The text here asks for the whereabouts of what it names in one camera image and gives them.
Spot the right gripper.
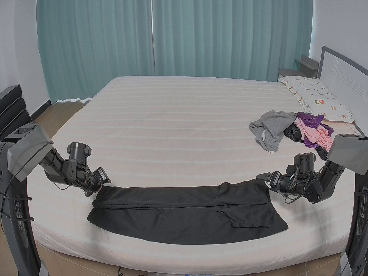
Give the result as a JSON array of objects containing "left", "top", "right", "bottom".
[{"left": 269, "top": 171, "right": 288, "bottom": 196}]

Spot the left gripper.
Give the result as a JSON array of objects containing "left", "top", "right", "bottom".
[{"left": 83, "top": 173, "right": 106, "bottom": 198}]

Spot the black T-shirt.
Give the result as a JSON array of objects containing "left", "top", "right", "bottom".
[{"left": 87, "top": 180, "right": 289, "bottom": 245}]

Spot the pile of clothes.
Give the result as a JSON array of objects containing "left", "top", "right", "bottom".
[{"left": 283, "top": 112, "right": 336, "bottom": 161}]

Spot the bed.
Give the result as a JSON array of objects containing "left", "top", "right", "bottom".
[{"left": 30, "top": 46, "right": 368, "bottom": 273}]

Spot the grey garment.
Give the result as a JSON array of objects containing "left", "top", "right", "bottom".
[{"left": 249, "top": 111, "right": 297, "bottom": 154}]

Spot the white printed pillow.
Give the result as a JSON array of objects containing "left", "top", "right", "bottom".
[{"left": 283, "top": 75, "right": 356, "bottom": 123}]

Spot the grey bedside table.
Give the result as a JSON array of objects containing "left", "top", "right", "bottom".
[{"left": 278, "top": 54, "right": 320, "bottom": 83}]

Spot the blue-green curtain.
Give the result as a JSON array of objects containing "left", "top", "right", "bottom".
[
  {"left": 152, "top": 0, "right": 314, "bottom": 82},
  {"left": 37, "top": 0, "right": 155, "bottom": 103}
]

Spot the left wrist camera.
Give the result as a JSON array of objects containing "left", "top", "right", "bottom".
[{"left": 93, "top": 167, "right": 112, "bottom": 185}]

